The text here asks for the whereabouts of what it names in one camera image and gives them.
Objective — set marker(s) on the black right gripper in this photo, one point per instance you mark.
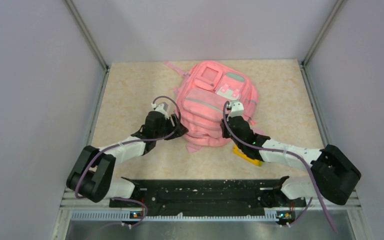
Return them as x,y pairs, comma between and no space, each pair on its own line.
225,133

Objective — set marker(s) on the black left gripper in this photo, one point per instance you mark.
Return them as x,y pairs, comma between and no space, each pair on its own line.
175,120

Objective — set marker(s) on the pink student backpack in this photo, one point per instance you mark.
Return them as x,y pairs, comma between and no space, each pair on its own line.
201,97

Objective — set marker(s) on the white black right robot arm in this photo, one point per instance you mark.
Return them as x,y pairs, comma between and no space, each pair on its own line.
330,172

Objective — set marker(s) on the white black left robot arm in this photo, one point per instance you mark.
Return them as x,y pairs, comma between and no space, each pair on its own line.
92,174

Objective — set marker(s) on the yellow green block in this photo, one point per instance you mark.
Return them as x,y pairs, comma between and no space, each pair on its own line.
239,153

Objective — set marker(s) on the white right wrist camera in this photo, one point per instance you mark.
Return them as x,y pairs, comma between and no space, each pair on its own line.
235,109

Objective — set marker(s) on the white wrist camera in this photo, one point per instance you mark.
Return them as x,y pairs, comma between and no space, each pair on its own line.
161,108
235,109

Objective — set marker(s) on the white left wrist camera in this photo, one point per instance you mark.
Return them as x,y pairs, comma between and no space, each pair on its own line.
161,108

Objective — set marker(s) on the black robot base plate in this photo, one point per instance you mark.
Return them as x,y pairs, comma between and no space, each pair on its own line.
212,198

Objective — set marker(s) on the right aluminium corner post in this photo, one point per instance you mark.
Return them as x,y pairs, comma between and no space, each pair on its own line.
336,9

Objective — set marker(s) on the aluminium corner post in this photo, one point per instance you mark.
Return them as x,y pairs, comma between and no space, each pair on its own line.
85,32
336,9

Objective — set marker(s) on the left aluminium corner post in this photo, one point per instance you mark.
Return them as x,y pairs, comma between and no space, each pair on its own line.
85,32

